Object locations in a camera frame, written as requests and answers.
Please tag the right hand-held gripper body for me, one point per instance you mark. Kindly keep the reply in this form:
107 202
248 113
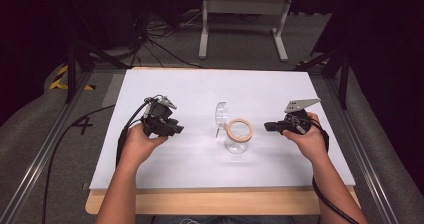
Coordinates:
297 119

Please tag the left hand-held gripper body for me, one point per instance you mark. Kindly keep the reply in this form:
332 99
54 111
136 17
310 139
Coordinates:
159 114

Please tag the clear glass jar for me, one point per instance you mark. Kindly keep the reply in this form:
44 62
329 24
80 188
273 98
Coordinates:
238 135

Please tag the clear glass jar lid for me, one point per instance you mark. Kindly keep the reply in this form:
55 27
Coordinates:
221 115

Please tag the person's right hand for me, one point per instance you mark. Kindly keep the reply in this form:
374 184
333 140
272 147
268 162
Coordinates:
310 140

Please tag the person's left hand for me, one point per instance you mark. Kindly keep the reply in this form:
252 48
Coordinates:
140 144

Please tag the white table mat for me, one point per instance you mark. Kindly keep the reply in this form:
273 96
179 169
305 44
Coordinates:
206 94

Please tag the black tripod stand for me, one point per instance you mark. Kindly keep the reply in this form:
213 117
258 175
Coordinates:
80 55
336 62

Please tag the wooden table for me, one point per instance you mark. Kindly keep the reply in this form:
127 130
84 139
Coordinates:
213 202

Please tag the yellow black floor tape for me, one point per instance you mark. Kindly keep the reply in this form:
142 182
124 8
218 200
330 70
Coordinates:
60 80

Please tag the white metal stand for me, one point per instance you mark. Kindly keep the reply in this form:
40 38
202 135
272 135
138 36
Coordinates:
245 5

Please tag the aluminium floor rail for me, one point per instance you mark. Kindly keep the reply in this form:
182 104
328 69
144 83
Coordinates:
40 157
363 150

